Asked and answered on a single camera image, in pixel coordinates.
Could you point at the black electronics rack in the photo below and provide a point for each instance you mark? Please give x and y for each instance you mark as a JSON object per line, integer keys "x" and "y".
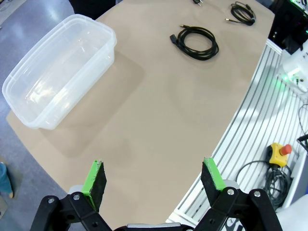
{"x": 288, "y": 21}

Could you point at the teal fabric item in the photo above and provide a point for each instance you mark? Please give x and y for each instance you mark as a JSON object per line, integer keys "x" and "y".
{"x": 4, "y": 178}

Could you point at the yellow emergency stop button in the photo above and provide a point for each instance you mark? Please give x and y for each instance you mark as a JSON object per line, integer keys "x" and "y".
{"x": 276, "y": 154}

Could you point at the white slotted base plate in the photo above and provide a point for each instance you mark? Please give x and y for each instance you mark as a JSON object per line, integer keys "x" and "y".
{"x": 252, "y": 125}

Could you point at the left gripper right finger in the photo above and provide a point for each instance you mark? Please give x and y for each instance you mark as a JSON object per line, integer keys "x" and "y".
{"x": 213, "y": 185}

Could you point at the clear plastic storage container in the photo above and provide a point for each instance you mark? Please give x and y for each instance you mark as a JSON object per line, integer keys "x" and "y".
{"x": 60, "y": 72}

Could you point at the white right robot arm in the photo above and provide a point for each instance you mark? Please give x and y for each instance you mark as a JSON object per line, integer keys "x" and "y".
{"x": 294, "y": 60}

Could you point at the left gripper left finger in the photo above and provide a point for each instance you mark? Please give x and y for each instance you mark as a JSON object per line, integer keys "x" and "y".
{"x": 96, "y": 185}

